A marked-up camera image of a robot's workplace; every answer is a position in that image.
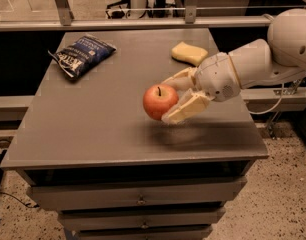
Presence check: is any grey drawer cabinet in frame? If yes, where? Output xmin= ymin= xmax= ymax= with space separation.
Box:
xmin=2 ymin=29 xmax=268 ymax=240

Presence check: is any black floor cable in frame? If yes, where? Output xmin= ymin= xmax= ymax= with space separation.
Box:
xmin=0 ymin=138 xmax=41 ymax=209

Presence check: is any metal railing frame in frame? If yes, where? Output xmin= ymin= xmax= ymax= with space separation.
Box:
xmin=0 ymin=0 xmax=306 ymax=32

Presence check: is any yellow sponge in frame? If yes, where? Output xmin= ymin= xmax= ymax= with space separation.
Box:
xmin=171 ymin=42 xmax=208 ymax=67

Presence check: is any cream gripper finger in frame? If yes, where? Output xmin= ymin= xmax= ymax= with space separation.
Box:
xmin=163 ymin=67 xmax=197 ymax=91
xmin=161 ymin=89 xmax=212 ymax=124

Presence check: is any red apple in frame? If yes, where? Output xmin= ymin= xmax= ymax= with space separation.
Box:
xmin=143 ymin=84 xmax=179 ymax=121

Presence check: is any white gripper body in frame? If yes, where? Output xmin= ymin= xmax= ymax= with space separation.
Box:
xmin=195 ymin=53 xmax=241 ymax=102

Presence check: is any blue chip bag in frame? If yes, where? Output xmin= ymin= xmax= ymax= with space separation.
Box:
xmin=48 ymin=34 xmax=116 ymax=81

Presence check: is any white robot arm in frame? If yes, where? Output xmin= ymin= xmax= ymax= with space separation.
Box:
xmin=162 ymin=9 xmax=306 ymax=124

